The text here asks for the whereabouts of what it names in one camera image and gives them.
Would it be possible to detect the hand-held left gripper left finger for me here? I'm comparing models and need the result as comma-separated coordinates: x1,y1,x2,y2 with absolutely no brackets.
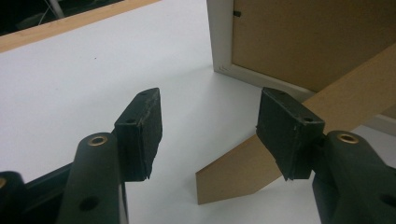
55,87,163,224

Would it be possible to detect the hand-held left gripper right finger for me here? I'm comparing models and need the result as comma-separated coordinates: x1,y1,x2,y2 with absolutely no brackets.
256,87,396,224

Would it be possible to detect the wooden picture frame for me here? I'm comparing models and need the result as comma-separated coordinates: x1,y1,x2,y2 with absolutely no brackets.
195,0,396,205

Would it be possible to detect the white metal stand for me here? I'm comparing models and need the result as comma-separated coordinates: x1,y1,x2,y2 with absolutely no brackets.
43,0,66,20

